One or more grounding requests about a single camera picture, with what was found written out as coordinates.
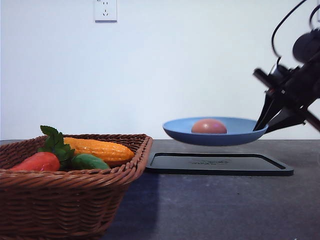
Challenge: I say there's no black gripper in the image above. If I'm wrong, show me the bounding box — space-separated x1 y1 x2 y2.
253 55 320 134

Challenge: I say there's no blue round plate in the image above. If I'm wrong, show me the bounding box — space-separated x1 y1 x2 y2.
162 116 268 146

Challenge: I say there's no brown egg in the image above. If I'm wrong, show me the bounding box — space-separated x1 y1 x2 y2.
191 118 228 134

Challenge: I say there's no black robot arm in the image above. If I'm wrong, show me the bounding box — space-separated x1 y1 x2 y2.
252 28 320 132

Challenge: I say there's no brown wicker basket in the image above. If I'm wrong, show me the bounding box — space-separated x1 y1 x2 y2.
0 131 153 240

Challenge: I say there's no black rectangular tray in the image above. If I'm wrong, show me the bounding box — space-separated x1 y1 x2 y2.
145 153 294 177

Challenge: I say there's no yellow toy corn cob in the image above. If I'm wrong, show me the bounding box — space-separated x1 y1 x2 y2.
64 137 135 161

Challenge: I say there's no green toy cucumber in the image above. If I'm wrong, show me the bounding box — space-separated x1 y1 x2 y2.
72 153 110 170

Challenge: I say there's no red toy carrot with leaves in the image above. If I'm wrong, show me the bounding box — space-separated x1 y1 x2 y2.
11 125 74 172

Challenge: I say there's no black cable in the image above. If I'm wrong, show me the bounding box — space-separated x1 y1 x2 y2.
271 0 320 67

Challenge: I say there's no white wall power socket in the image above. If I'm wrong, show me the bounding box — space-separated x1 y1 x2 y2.
95 0 117 24

